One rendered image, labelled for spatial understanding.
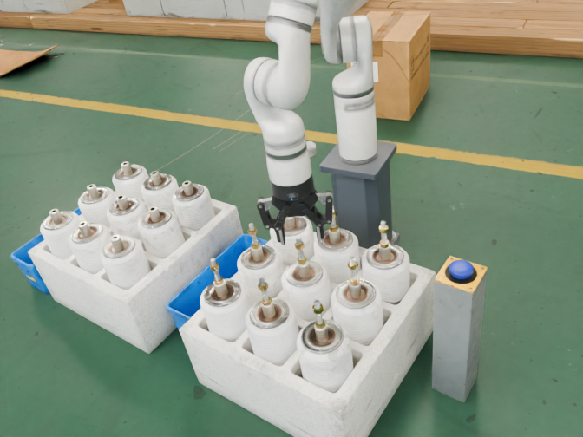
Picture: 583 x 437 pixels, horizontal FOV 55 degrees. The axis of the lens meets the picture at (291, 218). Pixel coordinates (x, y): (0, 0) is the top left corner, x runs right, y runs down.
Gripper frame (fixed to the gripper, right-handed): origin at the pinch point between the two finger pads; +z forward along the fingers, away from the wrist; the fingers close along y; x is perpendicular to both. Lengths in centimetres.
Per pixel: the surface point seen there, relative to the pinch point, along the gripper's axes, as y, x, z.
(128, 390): -43, -7, 35
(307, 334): 0.4, -16.0, 9.4
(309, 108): -4, 124, 37
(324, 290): 3.4, -2.8, 12.1
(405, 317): 18.6, -6.8, 17.3
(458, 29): 63, 170, 29
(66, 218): -61, 26, 10
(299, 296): -1.6, -4.6, 11.7
